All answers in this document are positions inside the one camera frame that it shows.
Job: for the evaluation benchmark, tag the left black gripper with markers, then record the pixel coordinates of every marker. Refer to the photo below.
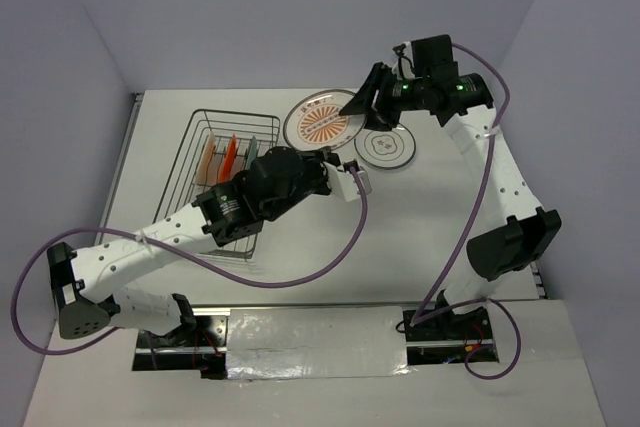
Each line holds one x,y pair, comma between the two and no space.
315,157

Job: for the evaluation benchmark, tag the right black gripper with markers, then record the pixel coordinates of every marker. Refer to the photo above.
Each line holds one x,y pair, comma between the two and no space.
364,101

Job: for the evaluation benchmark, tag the orange sunburst plate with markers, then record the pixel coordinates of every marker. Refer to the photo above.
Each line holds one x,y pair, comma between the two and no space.
315,122

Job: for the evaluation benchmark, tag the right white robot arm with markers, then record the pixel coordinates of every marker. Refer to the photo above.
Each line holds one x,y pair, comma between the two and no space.
508,227

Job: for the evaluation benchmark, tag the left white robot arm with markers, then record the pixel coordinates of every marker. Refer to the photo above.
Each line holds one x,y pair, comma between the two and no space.
93,288

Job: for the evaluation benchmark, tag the green plate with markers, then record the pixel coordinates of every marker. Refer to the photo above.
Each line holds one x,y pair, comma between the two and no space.
251,152

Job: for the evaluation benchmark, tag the cream plate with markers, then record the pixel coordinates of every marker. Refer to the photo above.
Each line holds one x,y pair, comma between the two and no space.
206,175

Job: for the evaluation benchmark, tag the silver foil tape sheet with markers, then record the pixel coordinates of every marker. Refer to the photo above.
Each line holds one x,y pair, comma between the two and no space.
315,343

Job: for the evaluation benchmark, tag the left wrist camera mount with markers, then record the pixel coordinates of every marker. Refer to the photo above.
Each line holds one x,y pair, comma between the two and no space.
348,180

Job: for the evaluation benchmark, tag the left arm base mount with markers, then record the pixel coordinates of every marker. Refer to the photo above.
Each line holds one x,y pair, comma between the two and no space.
202,351

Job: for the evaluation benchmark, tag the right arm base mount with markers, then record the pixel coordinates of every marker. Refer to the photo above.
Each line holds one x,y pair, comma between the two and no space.
447,329

